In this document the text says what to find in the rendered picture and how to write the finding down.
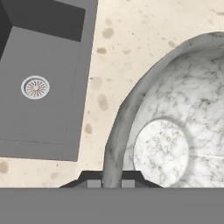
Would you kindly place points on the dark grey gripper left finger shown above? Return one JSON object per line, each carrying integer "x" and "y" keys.
{"x": 87, "y": 178}

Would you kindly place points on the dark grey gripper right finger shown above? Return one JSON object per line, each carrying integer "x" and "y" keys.
{"x": 132, "y": 178}

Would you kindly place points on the white marble bowl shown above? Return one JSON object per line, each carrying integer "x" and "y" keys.
{"x": 175, "y": 116}

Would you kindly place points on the dark grey sink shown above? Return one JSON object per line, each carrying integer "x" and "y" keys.
{"x": 40, "y": 87}

